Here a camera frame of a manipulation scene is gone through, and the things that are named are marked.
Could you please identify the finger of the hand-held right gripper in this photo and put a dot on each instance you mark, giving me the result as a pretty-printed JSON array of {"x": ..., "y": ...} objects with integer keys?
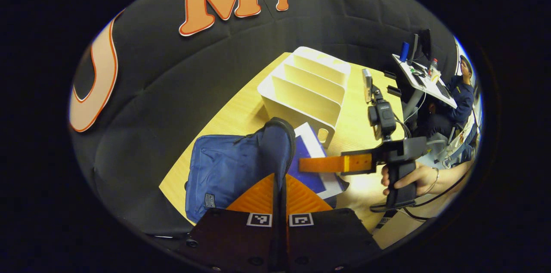
[{"x": 323, "y": 164}]

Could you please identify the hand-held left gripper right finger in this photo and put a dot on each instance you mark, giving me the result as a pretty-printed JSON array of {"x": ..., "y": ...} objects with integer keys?
[{"x": 327, "y": 243}]

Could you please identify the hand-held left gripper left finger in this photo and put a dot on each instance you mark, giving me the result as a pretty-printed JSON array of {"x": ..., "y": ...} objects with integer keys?
[{"x": 232, "y": 243}]

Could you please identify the blue spine book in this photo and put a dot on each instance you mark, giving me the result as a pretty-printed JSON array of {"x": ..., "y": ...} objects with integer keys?
[{"x": 316, "y": 183}]

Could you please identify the white bookshelf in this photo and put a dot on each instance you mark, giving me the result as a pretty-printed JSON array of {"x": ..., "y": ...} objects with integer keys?
[{"x": 301, "y": 100}]

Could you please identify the blue schoolbag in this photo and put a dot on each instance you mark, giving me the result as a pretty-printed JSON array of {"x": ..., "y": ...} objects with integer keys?
[{"x": 224, "y": 165}]

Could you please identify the grey office chair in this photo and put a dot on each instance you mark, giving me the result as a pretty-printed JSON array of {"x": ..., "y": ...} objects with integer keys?
[{"x": 437, "y": 139}]

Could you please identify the black table clamp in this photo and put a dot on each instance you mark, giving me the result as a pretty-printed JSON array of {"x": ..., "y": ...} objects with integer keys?
[
  {"x": 394, "y": 91},
  {"x": 389, "y": 75}
]

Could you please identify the white office desk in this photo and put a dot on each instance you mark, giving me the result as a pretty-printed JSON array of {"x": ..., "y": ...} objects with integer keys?
[{"x": 424, "y": 83}]

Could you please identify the black keyboard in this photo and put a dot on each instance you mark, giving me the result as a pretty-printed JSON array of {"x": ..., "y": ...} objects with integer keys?
[{"x": 442, "y": 90}]

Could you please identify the blue bottle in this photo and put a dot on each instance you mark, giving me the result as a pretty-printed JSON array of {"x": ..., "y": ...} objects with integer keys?
[{"x": 404, "y": 51}]

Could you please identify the black computer monitor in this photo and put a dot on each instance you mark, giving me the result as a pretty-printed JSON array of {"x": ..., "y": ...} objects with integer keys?
[{"x": 425, "y": 44}]

